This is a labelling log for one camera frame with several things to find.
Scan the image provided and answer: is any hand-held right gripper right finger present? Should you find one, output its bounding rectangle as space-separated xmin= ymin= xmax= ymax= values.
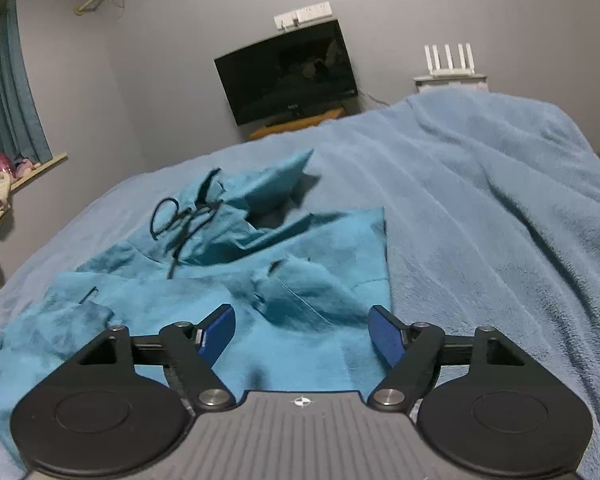
xmin=367 ymin=305 xmax=547 ymax=414

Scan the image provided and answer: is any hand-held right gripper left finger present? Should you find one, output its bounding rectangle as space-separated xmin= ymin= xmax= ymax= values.
xmin=55 ymin=304 xmax=237 ymax=414

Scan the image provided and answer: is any teal zip jacket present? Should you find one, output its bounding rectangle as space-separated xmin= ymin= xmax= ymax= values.
xmin=0 ymin=149 xmax=394 ymax=467

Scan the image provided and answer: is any light blue fleece blanket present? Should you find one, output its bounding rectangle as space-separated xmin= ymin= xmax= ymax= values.
xmin=0 ymin=90 xmax=600 ymax=480

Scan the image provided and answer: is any wooden window sill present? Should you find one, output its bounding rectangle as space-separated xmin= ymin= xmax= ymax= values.
xmin=10 ymin=153 xmax=69 ymax=192

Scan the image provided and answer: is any blue window curtain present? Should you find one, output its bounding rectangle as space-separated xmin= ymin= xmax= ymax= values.
xmin=0 ymin=0 xmax=54 ymax=171

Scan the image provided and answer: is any wooden television table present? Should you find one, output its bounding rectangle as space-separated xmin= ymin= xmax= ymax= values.
xmin=248 ymin=107 xmax=345 ymax=141

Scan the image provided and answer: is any black flat screen television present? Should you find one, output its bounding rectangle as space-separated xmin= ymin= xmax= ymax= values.
xmin=214 ymin=19 xmax=358 ymax=127

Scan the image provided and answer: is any white antenna router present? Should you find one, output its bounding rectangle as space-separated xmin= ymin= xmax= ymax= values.
xmin=424 ymin=44 xmax=477 ymax=77

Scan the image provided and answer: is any white cable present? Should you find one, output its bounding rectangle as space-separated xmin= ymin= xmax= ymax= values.
xmin=357 ymin=90 xmax=396 ymax=109

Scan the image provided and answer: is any white wall power strip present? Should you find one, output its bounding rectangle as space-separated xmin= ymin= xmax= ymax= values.
xmin=274 ymin=2 xmax=332 ymax=30

